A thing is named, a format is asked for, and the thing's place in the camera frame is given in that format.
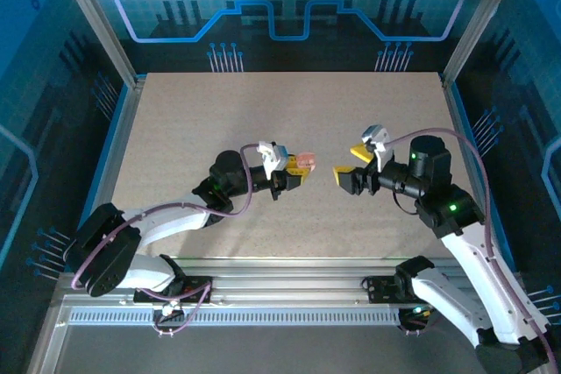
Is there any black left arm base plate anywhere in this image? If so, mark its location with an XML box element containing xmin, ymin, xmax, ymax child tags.
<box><xmin>133</xmin><ymin>275</ymin><xmax>215</xmax><ymax>305</ymax></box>

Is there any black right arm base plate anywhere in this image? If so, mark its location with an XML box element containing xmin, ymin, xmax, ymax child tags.
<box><xmin>365</xmin><ymin>274</ymin><xmax>439</xmax><ymax>305</ymax></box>

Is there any slotted metal vent strip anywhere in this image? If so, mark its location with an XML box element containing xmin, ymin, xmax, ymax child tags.
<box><xmin>68</xmin><ymin>310</ymin><xmax>402</xmax><ymax>326</ymax></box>

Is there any aluminium frame cross beam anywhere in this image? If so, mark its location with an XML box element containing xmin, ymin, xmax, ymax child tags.
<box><xmin>56</xmin><ymin>257</ymin><xmax>529</xmax><ymax>307</ymax></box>

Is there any pink earbud charging case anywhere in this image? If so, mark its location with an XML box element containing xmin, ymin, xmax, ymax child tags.
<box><xmin>295</xmin><ymin>150</ymin><xmax>319</xmax><ymax>172</ymax></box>

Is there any aluminium table side rail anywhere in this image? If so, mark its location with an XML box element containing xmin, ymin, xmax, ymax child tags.
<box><xmin>72</xmin><ymin>75</ymin><xmax>148</xmax><ymax>272</ymax></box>
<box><xmin>440</xmin><ymin>75</ymin><xmax>505</xmax><ymax>272</ymax></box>

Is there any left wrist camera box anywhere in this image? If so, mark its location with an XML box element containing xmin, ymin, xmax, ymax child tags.
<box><xmin>257</xmin><ymin>140</ymin><xmax>291</xmax><ymax>173</ymax></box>

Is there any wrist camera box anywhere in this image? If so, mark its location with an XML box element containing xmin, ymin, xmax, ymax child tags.
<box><xmin>359</xmin><ymin>123</ymin><xmax>394</xmax><ymax>173</ymax></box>
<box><xmin>257</xmin><ymin>140</ymin><xmax>291</xmax><ymax>173</ymax></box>

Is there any blue table edge strip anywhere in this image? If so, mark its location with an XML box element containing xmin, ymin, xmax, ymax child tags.
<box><xmin>449</xmin><ymin>78</ymin><xmax>518</xmax><ymax>272</ymax></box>

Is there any aluminium frame post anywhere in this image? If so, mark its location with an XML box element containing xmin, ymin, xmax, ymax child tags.
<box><xmin>440</xmin><ymin>0</ymin><xmax>528</xmax><ymax>87</ymax></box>
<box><xmin>50</xmin><ymin>0</ymin><xmax>146</xmax><ymax>87</ymax></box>

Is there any grey metal base panel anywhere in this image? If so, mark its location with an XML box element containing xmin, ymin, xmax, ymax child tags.
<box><xmin>52</xmin><ymin>325</ymin><xmax>483</xmax><ymax>374</ymax></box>

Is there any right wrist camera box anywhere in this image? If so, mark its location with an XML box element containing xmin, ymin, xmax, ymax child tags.
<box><xmin>359</xmin><ymin>123</ymin><xmax>394</xmax><ymax>173</ymax></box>

